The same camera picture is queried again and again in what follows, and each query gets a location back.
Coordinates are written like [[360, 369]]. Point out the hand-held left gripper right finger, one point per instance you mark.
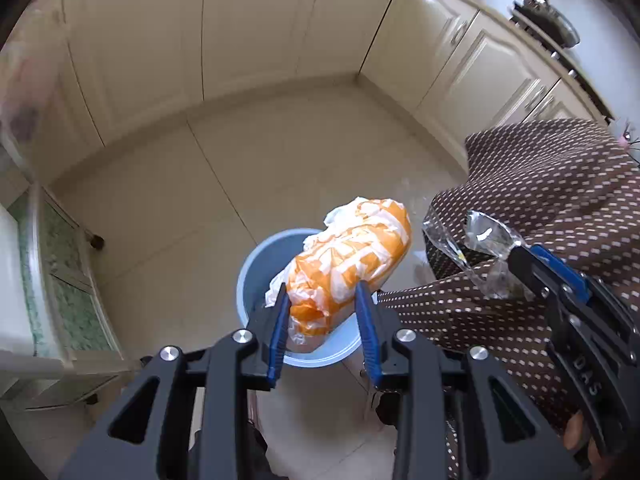
[[365, 332]]

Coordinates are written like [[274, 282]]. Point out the blue plastic bin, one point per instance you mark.
[[260, 260]]

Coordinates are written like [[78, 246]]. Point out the white cabinet green glass doors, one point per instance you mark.
[[30, 310]]

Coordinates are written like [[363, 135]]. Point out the cream lower kitchen cabinets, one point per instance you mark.
[[250, 25]]

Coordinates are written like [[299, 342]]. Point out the orange and white plastic bag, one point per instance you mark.
[[345, 255]]

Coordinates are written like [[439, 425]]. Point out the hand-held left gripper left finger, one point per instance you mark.
[[280, 332]]

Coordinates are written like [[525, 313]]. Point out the black gas stove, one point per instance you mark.
[[575, 67]]

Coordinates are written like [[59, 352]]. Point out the brown polka dot tablecloth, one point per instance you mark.
[[525, 185]]

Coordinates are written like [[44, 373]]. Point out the person's right hand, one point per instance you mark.
[[575, 432]]

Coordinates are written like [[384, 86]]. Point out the clear plastic wrapper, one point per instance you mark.
[[480, 240]]

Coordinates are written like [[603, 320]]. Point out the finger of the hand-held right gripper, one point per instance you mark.
[[557, 265], [532, 275]]

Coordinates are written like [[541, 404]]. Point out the metal wok with lid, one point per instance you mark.
[[550, 20]]

